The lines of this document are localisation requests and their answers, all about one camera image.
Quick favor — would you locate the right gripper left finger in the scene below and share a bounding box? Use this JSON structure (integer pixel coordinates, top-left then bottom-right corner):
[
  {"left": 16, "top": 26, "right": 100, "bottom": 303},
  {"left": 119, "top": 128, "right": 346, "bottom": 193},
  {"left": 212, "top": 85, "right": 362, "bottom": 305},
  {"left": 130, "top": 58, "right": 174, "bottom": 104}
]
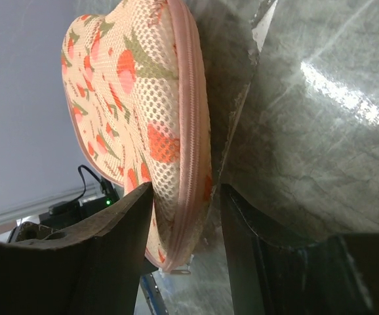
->
[{"left": 0, "top": 182, "right": 153, "bottom": 314}]

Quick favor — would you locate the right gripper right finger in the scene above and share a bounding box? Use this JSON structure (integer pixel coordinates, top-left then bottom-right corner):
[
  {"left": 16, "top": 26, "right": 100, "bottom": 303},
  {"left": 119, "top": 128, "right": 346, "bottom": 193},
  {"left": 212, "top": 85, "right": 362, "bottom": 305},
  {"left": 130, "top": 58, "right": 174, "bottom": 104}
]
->
[{"left": 220, "top": 184, "right": 379, "bottom": 314}]

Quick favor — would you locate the pink mesh laundry bag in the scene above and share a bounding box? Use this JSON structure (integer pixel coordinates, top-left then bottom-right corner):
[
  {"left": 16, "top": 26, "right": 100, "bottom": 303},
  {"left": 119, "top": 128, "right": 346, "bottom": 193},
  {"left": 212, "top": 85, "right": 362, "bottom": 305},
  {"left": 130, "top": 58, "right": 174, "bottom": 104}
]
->
[{"left": 61, "top": 1, "right": 212, "bottom": 272}]

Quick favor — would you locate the black base beam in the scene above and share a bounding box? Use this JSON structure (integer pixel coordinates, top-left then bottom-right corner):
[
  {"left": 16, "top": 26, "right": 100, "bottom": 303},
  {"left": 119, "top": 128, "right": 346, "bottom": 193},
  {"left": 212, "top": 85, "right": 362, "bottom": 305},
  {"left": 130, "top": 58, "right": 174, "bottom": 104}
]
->
[{"left": 140, "top": 273, "right": 169, "bottom": 315}]

